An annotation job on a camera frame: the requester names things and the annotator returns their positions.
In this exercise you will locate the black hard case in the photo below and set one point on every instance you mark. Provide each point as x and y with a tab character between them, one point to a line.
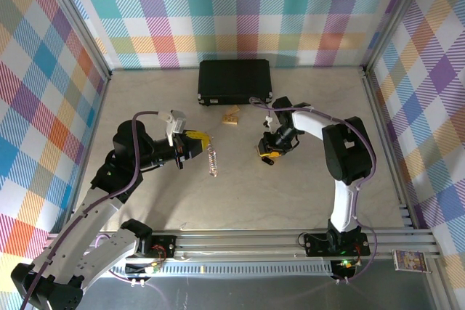
234	79

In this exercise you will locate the small circuit board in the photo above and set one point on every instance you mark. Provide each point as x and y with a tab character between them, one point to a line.
154	267
345	263

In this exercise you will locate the aluminium side rail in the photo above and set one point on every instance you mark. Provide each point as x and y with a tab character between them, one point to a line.
383	125
99	106

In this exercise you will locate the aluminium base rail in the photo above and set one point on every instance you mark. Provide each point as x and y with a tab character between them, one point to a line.
236	246

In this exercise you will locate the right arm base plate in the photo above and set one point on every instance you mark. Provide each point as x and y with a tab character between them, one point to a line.
316	244

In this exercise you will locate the colourful printed card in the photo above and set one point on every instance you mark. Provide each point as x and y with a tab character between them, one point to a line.
409	260

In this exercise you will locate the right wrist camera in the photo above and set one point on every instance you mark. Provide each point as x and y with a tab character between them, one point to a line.
268	120

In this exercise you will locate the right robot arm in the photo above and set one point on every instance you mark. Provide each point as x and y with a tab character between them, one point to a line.
345	154

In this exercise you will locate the small tan wooden tag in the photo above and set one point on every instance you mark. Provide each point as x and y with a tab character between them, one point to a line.
232	110
230	118

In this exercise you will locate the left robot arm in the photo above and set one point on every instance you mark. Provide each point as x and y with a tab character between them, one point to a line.
91	215

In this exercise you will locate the aluminium corner post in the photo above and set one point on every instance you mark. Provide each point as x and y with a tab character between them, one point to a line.
394	16
76	19

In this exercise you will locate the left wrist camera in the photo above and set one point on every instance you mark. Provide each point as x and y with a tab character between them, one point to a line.
178	123

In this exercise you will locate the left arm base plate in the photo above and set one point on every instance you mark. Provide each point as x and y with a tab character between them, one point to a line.
163	244

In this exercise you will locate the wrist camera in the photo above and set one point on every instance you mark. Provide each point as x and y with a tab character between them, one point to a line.
178	123
268	120

